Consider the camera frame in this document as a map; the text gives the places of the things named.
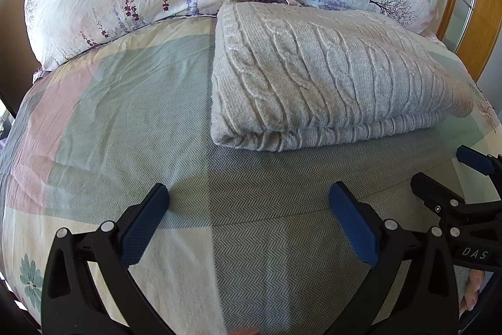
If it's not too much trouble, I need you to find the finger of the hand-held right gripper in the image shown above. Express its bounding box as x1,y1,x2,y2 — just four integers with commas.
411,172,502,238
457,146,502,198

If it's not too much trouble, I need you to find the grey cable knit sweater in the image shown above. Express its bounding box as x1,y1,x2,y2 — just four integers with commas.
210,0,476,153

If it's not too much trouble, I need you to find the pastel patchwork quilt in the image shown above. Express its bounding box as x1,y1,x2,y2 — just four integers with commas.
0,15,502,335

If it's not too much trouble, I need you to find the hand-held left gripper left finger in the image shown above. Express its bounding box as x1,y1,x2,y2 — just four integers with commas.
41,183,173,335

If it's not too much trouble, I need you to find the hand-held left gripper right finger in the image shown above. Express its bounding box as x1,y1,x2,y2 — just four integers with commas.
328,181,459,335

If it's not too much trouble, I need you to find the person's right hand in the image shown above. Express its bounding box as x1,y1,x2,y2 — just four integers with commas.
461,266,491,314

